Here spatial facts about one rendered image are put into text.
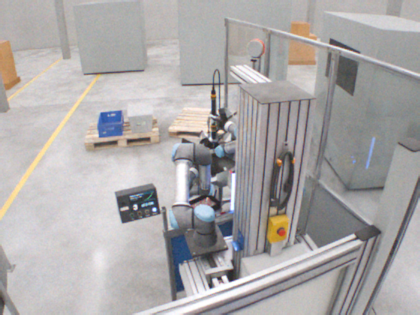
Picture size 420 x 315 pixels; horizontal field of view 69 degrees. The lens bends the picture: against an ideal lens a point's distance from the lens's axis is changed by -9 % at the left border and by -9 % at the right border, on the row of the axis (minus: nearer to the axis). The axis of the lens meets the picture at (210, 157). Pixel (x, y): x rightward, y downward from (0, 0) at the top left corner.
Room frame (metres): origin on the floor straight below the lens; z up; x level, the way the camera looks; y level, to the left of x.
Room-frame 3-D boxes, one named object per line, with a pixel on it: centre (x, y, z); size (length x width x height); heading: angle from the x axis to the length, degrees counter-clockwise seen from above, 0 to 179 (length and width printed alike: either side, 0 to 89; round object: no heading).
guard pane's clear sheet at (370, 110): (2.61, -0.69, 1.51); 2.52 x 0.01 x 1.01; 23
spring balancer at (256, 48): (2.94, -0.41, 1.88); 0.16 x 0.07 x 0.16; 58
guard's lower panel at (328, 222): (2.61, -0.69, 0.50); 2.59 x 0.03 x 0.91; 23
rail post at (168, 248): (1.79, 0.32, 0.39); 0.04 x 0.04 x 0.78; 23
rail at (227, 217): (1.96, -0.08, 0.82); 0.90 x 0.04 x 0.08; 113
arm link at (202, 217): (1.50, 0.04, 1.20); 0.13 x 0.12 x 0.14; 89
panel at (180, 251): (1.96, -0.08, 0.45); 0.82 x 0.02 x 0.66; 113
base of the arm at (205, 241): (1.50, 0.03, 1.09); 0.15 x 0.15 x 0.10
